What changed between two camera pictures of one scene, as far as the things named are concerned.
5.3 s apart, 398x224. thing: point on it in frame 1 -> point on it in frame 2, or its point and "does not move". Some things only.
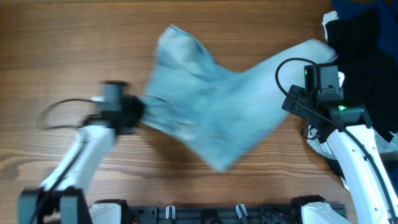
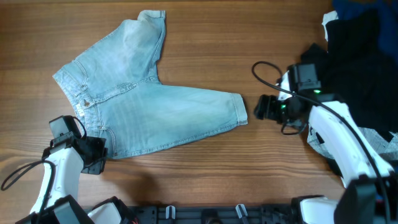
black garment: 368,71 does not move
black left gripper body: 130,109 -> 98,149
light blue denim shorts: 222,115 -> 116,88
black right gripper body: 298,93 -> 278,109
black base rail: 222,214 does not move
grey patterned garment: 323,147 does not move
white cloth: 327,17 does not move
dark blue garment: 387,17 does not move
